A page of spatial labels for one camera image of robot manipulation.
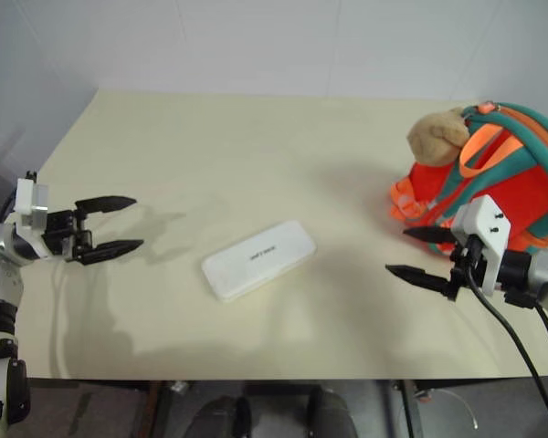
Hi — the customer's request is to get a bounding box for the thin white wire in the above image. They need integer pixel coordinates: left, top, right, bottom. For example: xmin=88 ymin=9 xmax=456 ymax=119
xmin=415 ymin=387 xmax=480 ymax=431

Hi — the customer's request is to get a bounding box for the black metal table frame bar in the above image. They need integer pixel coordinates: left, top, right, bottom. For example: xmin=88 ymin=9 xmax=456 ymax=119
xmin=145 ymin=381 xmax=175 ymax=438
xmin=391 ymin=378 xmax=422 ymax=438

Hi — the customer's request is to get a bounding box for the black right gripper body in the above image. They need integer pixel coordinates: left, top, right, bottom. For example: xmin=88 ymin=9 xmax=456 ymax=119
xmin=445 ymin=235 xmax=485 ymax=302

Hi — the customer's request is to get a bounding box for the white rectangular box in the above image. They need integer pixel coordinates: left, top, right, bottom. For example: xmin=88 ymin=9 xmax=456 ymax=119
xmin=200 ymin=220 xmax=317 ymax=303

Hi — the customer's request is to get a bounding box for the tan plush animal head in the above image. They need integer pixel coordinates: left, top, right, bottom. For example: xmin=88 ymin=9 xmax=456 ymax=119
xmin=406 ymin=108 xmax=471 ymax=168

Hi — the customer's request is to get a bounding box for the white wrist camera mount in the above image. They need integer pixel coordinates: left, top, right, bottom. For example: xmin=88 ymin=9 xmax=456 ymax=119
xmin=8 ymin=171 xmax=51 ymax=262
xmin=451 ymin=194 xmax=512 ymax=293

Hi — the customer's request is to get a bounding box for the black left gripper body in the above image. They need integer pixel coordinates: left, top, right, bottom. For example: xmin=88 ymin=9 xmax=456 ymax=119
xmin=40 ymin=207 xmax=95 ymax=266

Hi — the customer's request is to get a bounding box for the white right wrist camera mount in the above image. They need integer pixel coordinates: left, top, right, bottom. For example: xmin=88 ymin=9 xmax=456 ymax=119
xmin=451 ymin=194 xmax=512 ymax=293

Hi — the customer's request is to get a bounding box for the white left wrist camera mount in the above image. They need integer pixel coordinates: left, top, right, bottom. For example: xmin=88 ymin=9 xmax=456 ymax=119
xmin=8 ymin=171 xmax=51 ymax=262

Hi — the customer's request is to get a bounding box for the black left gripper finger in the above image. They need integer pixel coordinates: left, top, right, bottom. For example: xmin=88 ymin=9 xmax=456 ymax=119
xmin=75 ymin=195 xmax=138 ymax=215
xmin=79 ymin=239 xmax=145 ymax=266

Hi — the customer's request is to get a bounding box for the orange and green backpack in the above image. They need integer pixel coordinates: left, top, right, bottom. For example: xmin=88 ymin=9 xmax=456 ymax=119
xmin=389 ymin=102 xmax=548 ymax=255

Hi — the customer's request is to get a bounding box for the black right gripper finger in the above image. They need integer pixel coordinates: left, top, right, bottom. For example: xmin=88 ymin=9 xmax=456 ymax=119
xmin=385 ymin=264 xmax=452 ymax=296
xmin=402 ymin=226 xmax=458 ymax=244

